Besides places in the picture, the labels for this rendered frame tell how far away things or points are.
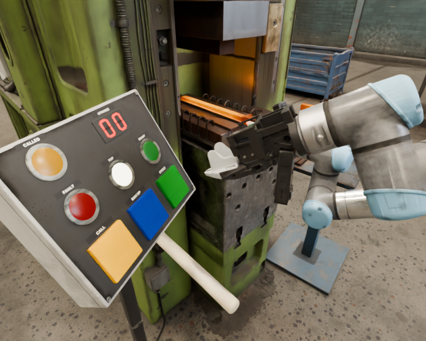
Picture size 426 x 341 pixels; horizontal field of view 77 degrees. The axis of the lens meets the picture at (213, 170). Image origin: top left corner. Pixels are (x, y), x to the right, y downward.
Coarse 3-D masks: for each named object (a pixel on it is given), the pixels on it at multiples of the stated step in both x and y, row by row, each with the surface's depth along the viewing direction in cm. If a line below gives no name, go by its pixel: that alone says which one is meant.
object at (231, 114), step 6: (186, 96) 118; (192, 102) 114; (198, 102) 111; (204, 102) 111; (210, 108) 107; (216, 108) 105; (222, 108) 105; (228, 114) 101; (234, 114) 99; (240, 114) 99; (252, 120) 93
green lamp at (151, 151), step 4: (144, 144) 57; (148, 144) 58; (152, 144) 59; (144, 148) 57; (148, 148) 58; (152, 148) 59; (156, 148) 60; (144, 152) 57; (148, 152) 58; (152, 152) 59; (156, 152) 60; (148, 156) 57; (152, 156) 58; (156, 156) 59
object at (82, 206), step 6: (72, 198) 42; (78, 198) 43; (84, 198) 43; (90, 198) 44; (72, 204) 42; (78, 204) 42; (84, 204) 43; (90, 204) 44; (72, 210) 41; (78, 210) 42; (84, 210) 43; (90, 210) 44; (78, 216) 42; (84, 216) 43; (90, 216) 43
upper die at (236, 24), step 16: (176, 16) 85; (192, 16) 81; (208, 16) 76; (224, 16) 73; (240, 16) 77; (256, 16) 81; (176, 32) 88; (192, 32) 83; (208, 32) 78; (224, 32) 75; (240, 32) 79; (256, 32) 84
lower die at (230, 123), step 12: (192, 96) 124; (192, 108) 111; (204, 108) 108; (228, 108) 110; (180, 120) 106; (192, 120) 102; (216, 120) 100; (228, 120) 100; (240, 120) 97; (192, 132) 103; (204, 132) 97; (216, 132) 93; (228, 132) 93; (228, 144) 96
